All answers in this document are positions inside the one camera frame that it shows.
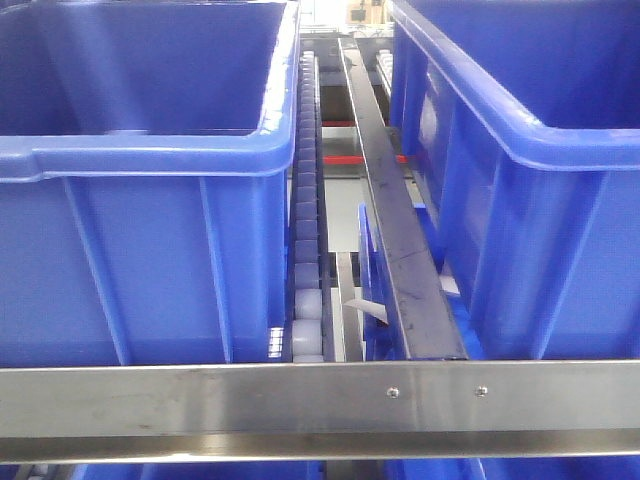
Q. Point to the white paper label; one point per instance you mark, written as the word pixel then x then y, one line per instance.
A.
pixel 376 310

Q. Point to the white roller track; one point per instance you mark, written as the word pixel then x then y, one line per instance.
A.
pixel 306 330

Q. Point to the large blue bin left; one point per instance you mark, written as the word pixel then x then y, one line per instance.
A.
pixel 145 147

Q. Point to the large blue bin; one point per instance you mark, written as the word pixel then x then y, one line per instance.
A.
pixel 145 147
pixel 521 119

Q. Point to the large blue bin right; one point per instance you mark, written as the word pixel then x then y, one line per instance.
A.
pixel 521 119

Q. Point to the dark steel divider rail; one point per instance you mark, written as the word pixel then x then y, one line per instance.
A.
pixel 416 305

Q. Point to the steel front shelf rail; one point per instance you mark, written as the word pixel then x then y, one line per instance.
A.
pixel 333 411

